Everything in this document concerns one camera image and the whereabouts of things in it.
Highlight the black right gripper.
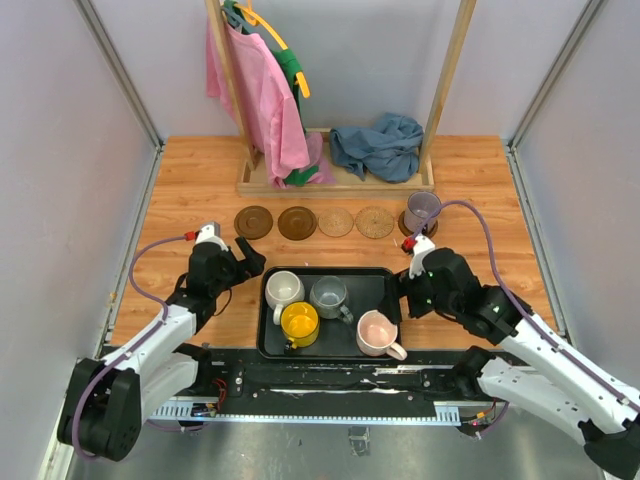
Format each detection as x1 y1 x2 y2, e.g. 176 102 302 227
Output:
378 264 460 323

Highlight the brown wooden coaster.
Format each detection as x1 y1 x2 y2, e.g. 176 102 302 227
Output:
278 206 317 241
397 211 438 238
234 205 273 240

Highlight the woven rattan coaster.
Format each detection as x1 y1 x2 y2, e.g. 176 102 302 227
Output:
355 206 394 239
318 207 354 238

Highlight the purple glass mug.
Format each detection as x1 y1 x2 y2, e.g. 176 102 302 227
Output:
404 191 441 232

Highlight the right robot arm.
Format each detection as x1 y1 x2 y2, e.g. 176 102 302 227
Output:
391 245 639 479

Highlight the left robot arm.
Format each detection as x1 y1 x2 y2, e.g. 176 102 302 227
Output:
57 231 266 461

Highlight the white speckled mug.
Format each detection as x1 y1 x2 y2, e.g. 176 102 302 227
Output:
264 271 305 326

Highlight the pink mug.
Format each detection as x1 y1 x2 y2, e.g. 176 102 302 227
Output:
356 310 408 361

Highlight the grey mug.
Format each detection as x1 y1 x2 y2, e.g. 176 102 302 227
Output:
309 276 354 325

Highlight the yellow mug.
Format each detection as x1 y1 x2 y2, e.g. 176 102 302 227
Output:
280 301 320 353

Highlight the wooden clothes rack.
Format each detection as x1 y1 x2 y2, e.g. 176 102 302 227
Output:
205 1 476 198

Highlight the blue crumpled cloth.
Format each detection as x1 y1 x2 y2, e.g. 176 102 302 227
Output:
329 113 424 184

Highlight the pink shirt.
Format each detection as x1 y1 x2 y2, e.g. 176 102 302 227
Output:
205 17 337 190

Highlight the green garment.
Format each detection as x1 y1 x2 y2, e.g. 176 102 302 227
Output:
222 0 321 188

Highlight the yellow clothes hanger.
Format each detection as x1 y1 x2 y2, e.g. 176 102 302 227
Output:
235 1 311 98

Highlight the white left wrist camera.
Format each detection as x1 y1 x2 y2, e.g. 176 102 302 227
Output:
195 222 229 251

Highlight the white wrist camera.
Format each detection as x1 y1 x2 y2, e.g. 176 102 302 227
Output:
409 234 436 279
195 222 229 251

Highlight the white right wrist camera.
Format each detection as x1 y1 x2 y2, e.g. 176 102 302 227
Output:
409 234 436 279

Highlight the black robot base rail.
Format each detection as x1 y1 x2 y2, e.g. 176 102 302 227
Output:
97 347 531 416

